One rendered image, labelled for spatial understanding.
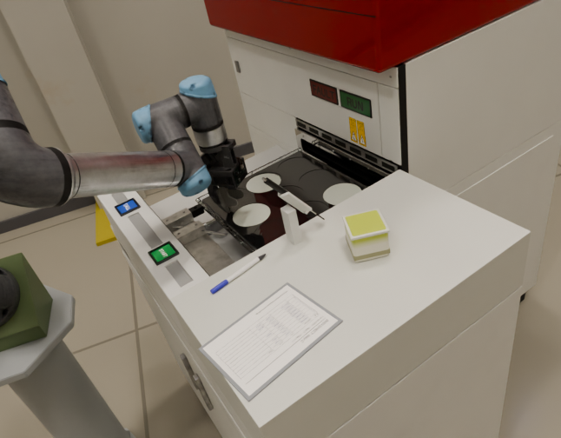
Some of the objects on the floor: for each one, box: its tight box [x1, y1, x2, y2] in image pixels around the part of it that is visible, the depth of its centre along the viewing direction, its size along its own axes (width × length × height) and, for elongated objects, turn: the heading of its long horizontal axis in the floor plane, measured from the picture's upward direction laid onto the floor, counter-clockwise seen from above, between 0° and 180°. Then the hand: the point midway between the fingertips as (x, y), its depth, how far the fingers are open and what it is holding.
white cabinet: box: [111, 228, 522, 438], centre depth 149 cm, size 64×96×82 cm, turn 47°
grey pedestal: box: [0, 284, 135, 438], centre depth 142 cm, size 51×44×82 cm
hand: (226, 208), depth 128 cm, fingers closed
